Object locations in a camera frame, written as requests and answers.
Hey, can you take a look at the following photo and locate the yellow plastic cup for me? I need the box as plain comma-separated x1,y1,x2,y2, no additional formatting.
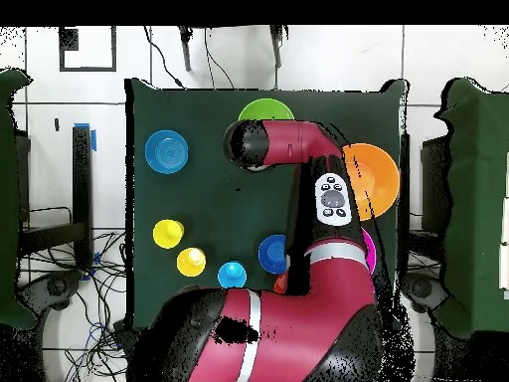
176,247,207,279
152,219,185,251

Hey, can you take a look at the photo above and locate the black power strip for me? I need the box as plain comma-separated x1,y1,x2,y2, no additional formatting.
111,318,134,351

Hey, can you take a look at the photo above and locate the black stand leg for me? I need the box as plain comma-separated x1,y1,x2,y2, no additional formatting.
177,25,193,73
268,24,290,70

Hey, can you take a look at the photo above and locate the light blue plastic bowl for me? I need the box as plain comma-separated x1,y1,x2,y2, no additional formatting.
143,129,190,175

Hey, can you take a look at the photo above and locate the green cloth side table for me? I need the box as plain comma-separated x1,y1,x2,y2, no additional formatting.
432,77,509,339
0,68,37,331

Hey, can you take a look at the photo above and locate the thin black cable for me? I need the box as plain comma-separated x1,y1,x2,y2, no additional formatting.
142,25,187,90

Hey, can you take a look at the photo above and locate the green plastic bowl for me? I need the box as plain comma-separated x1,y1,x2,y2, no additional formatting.
237,97,296,122

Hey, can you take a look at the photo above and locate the light blue plastic cup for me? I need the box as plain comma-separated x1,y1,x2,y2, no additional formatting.
217,261,249,290

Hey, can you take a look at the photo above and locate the blue tape strip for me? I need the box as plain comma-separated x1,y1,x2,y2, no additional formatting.
74,121,97,152

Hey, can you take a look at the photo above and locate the dark green table cloth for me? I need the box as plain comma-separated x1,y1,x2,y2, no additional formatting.
124,78,409,332

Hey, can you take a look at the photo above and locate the tangle of cables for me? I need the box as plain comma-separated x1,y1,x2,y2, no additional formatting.
19,228,132,382

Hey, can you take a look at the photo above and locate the black square floor frame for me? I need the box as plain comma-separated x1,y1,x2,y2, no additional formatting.
58,26,117,74

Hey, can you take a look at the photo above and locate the black stand post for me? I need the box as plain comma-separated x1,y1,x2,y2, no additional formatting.
17,125,94,272

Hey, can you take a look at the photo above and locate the large yellow-orange plastic bowl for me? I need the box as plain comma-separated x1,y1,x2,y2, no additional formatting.
341,142,402,222

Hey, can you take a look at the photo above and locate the dark blue plastic bowl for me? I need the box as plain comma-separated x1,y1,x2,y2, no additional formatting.
256,234,289,276

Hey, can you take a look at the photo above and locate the large pink plastic bowl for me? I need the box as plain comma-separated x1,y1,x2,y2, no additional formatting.
360,226,378,276

